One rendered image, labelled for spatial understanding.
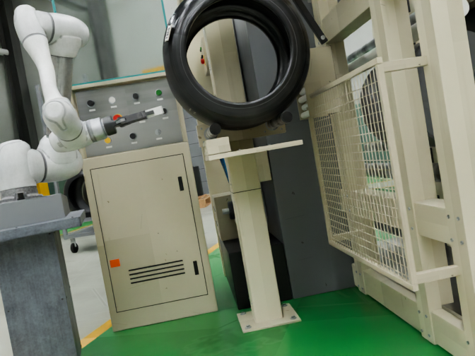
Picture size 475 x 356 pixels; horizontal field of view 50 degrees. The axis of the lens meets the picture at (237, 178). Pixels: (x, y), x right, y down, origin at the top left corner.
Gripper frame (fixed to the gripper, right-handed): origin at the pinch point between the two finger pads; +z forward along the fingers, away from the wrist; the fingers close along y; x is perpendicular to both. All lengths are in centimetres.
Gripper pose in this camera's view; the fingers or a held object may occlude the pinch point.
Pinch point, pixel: (154, 111)
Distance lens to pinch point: 207.6
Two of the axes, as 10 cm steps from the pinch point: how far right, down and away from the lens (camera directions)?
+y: -1.0, -0.3, 9.9
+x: 3.0, 9.5, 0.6
